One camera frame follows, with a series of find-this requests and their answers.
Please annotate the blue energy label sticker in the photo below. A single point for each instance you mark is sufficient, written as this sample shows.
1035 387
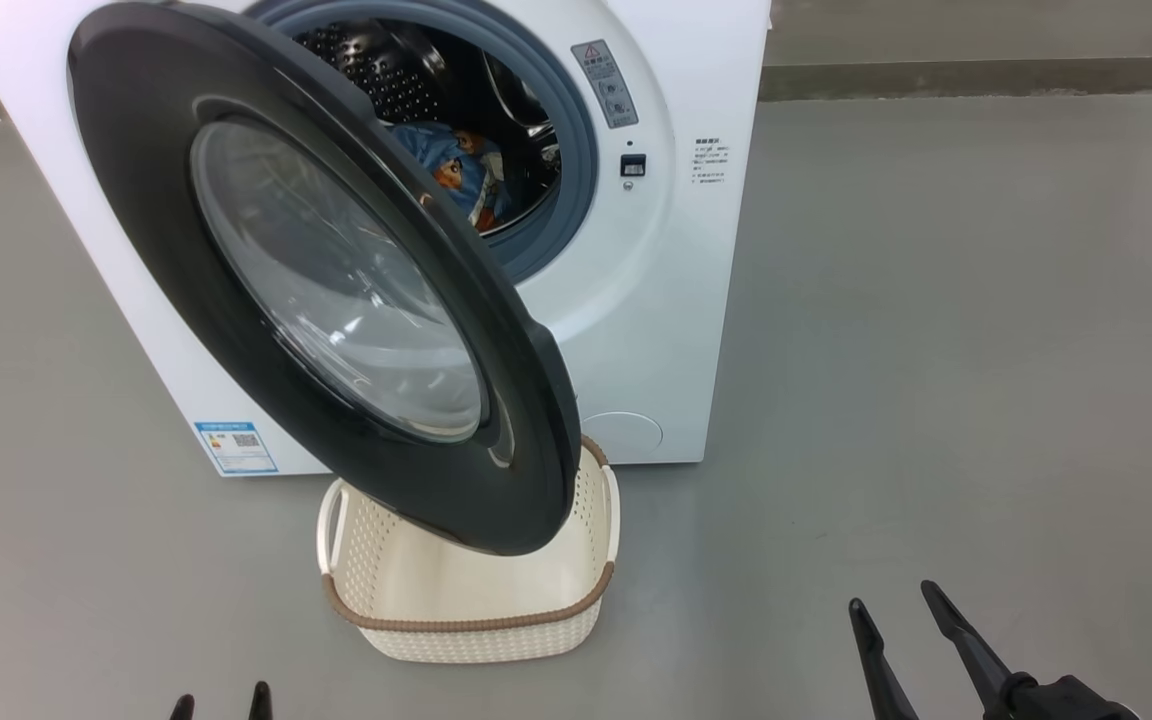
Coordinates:
236 448

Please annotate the dark round washer door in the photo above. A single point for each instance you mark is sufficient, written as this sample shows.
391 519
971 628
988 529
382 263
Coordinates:
156 200

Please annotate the blue bear print garment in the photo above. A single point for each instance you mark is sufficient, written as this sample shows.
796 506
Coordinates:
426 145
494 195

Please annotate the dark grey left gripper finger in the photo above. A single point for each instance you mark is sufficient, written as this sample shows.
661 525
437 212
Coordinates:
182 708
260 703

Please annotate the grey warning sticker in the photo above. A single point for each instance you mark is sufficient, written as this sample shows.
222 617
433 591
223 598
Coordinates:
606 85

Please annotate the steel perforated washer drum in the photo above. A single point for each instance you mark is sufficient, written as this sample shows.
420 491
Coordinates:
386 70

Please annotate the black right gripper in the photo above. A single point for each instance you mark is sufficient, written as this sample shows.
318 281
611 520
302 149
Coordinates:
1066 702

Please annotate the round white filter cover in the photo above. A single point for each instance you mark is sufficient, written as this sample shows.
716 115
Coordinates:
626 438

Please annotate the cream perforated laundry basket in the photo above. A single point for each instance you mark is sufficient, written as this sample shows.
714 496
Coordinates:
476 600

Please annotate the white front-load washing machine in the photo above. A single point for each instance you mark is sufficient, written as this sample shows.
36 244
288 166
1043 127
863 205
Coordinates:
656 300

